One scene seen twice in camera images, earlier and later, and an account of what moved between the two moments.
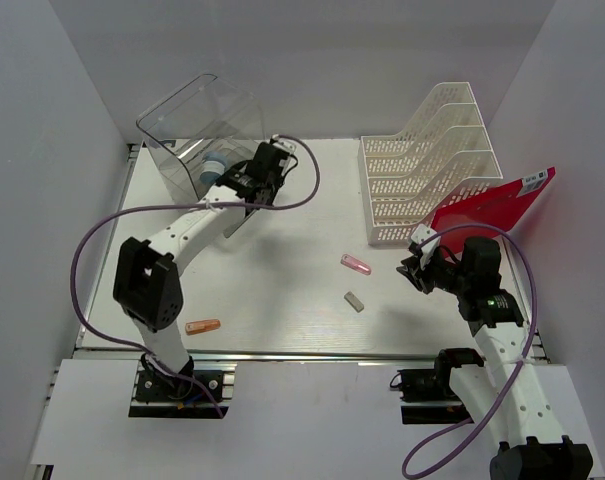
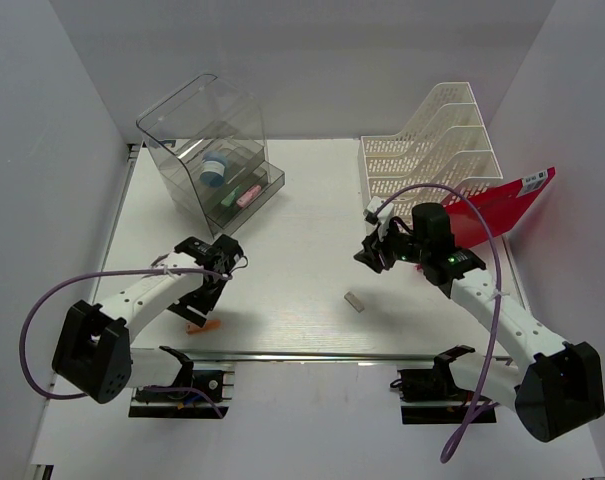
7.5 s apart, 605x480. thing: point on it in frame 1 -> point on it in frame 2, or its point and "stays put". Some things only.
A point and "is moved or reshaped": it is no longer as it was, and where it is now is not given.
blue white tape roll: x=213 y=167 stays put
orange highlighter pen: x=194 y=327 stays put
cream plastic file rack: x=445 y=150 stays put
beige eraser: x=352 y=299 stays put
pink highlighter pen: x=353 y=263 is moved or reshaped
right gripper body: x=437 y=272 -> x=395 y=245
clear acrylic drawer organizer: x=206 y=129 stays put
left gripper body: x=274 y=189 -> x=202 y=299
